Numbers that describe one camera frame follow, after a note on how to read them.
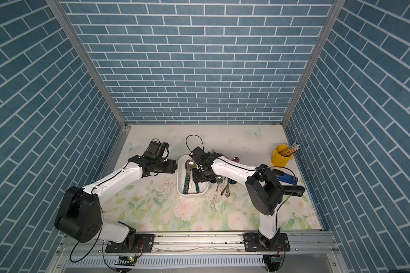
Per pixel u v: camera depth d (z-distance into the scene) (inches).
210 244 29.7
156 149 27.1
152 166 23.9
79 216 16.7
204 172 25.4
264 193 19.0
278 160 37.9
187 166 38.2
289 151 36.3
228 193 35.0
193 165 37.8
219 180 36.0
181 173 37.6
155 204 33.6
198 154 28.1
